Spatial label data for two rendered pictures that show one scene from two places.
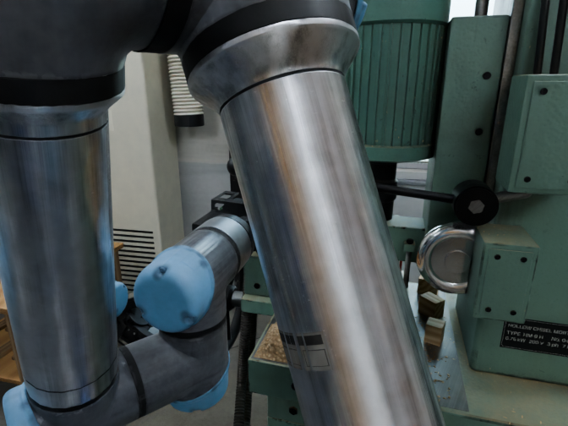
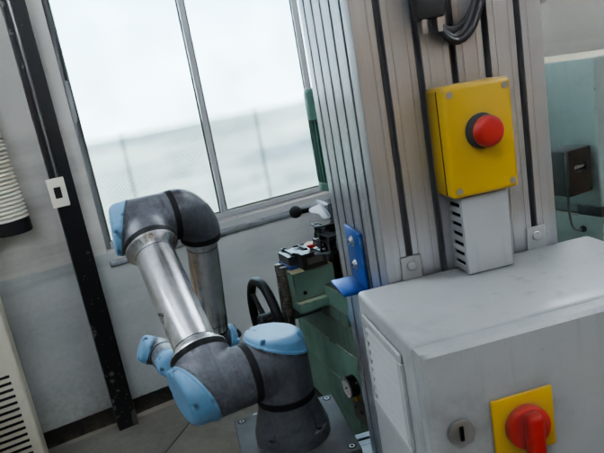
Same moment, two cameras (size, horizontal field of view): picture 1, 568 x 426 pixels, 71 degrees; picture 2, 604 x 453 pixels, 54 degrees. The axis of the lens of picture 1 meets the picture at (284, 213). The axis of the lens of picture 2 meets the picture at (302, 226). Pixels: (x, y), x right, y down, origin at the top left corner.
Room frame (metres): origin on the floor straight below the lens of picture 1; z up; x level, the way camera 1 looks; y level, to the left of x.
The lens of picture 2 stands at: (-0.62, 1.04, 1.50)
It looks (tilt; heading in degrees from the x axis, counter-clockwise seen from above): 14 degrees down; 323
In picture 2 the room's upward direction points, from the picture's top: 10 degrees counter-clockwise
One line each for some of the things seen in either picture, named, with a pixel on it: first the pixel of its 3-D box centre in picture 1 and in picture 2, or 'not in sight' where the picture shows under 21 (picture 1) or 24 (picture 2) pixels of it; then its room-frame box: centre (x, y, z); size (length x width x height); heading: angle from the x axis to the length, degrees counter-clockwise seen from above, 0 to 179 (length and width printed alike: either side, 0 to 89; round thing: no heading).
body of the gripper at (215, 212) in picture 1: (237, 226); (334, 236); (0.55, 0.07, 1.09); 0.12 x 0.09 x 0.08; 164
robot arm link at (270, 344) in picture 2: not in sight; (275, 359); (0.31, 0.47, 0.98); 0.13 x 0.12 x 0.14; 78
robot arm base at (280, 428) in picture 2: not in sight; (288, 411); (0.30, 0.46, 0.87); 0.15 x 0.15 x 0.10
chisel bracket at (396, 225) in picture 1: (387, 240); not in sight; (0.74, -0.21, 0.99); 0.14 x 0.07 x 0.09; 74
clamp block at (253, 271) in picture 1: (283, 264); (306, 277); (0.80, 0.00, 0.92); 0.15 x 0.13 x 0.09; 164
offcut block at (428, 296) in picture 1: (431, 305); not in sight; (0.78, -0.33, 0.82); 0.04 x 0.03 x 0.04; 31
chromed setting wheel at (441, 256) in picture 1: (456, 259); not in sight; (0.59, -0.28, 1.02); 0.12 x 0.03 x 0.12; 74
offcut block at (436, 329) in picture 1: (434, 331); not in sight; (0.69, -0.30, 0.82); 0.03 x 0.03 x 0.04; 58
